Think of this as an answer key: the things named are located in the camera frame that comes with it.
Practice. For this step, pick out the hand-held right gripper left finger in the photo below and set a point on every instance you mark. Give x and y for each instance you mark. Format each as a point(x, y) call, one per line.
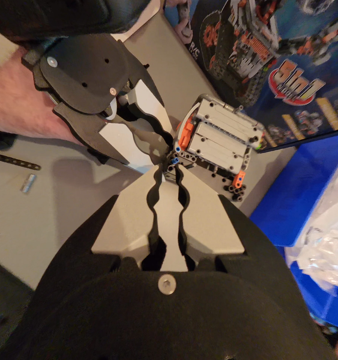
point(123, 225)

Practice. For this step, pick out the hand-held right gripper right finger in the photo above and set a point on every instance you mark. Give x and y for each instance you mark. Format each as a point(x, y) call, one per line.
point(214, 225)

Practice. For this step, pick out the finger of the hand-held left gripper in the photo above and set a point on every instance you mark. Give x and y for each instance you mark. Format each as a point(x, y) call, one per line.
point(118, 143)
point(152, 107)

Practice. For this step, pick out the grey building block model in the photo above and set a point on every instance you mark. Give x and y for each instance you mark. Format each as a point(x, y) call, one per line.
point(219, 137)

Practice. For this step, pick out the person's left forearm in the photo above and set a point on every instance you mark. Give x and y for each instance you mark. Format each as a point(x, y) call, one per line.
point(0, 139)

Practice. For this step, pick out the person's left hand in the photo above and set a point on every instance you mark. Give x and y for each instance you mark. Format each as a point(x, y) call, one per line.
point(17, 107)

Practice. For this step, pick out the blue bin with plastic bags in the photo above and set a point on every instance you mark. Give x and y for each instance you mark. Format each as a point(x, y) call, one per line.
point(284, 197)

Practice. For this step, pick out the short grey tube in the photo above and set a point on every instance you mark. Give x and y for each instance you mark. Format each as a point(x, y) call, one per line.
point(28, 183)

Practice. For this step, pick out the black beam with holes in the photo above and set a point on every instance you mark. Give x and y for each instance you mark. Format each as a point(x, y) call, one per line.
point(14, 162)

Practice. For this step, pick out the toy kit cardboard box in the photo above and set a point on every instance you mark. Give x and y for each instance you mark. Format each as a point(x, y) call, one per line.
point(270, 70)

